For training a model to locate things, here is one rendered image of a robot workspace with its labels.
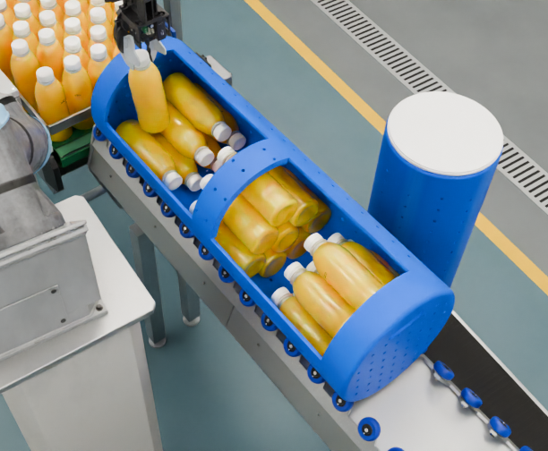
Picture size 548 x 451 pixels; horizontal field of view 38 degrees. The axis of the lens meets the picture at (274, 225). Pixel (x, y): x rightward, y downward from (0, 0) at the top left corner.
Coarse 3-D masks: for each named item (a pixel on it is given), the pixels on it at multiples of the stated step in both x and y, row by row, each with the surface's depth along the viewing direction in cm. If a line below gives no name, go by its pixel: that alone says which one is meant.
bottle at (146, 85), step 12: (132, 72) 165; (144, 72) 165; (156, 72) 166; (132, 84) 167; (144, 84) 166; (156, 84) 167; (132, 96) 171; (144, 96) 168; (156, 96) 169; (144, 108) 171; (156, 108) 172; (144, 120) 175; (156, 120) 175; (168, 120) 178; (156, 132) 178
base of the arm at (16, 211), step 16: (32, 176) 133; (0, 192) 128; (16, 192) 129; (32, 192) 131; (0, 208) 128; (16, 208) 128; (32, 208) 129; (48, 208) 133; (0, 224) 127; (16, 224) 128; (32, 224) 128; (48, 224) 130; (0, 240) 127; (16, 240) 127
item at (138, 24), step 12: (132, 0) 150; (144, 0) 145; (156, 0) 149; (120, 12) 152; (132, 12) 151; (144, 12) 147; (156, 12) 151; (132, 24) 150; (144, 24) 149; (156, 24) 151; (168, 24) 153; (144, 36) 152; (156, 36) 154
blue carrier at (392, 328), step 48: (144, 48) 174; (96, 96) 176; (240, 96) 172; (288, 144) 162; (192, 192) 185; (240, 192) 154; (336, 192) 153; (384, 240) 146; (288, 288) 170; (384, 288) 138; (432, 288) 139; (288, 336) 150; (336, 336) 138; (384, 336) 135; (432, 336) 155; (336, 384) 142; (384, 384) 155
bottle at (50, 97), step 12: (36, 84) 190; (48, 84) 188; (60, 84) 191; (36, 96) 190; (48, 96) 189; (60, 96) 191; (48, 108) 192; (60, 108) 193; (48, 120) 195; (60, 132) 199; (72, 132) 202
